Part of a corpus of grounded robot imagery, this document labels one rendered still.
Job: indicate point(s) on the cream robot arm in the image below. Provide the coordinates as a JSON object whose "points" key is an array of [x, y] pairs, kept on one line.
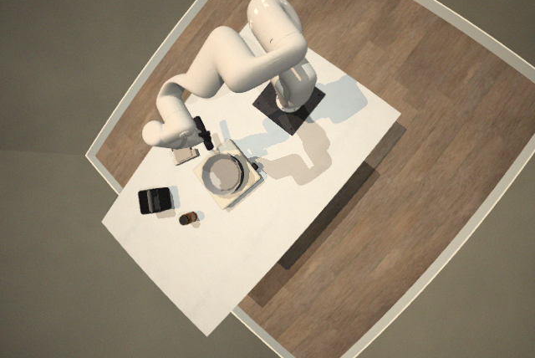
{"points": [[226, 56]]}

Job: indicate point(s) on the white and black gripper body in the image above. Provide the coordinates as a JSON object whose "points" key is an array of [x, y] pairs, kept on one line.
{"points": [[194, 139]]}

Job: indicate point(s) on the dark grey frying pan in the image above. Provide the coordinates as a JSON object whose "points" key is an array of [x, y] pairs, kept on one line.
{"points": [[221, 173]]}

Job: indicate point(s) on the small brown spice jar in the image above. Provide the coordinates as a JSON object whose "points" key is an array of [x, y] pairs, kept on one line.
{"points": [[187, 218]]}

